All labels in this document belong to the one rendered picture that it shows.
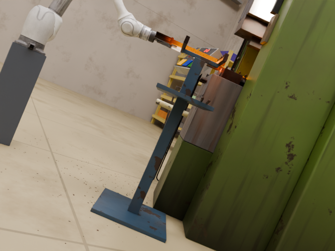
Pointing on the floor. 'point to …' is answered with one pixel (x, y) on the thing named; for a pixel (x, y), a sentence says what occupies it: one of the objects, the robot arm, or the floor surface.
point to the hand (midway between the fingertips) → (177, 48)
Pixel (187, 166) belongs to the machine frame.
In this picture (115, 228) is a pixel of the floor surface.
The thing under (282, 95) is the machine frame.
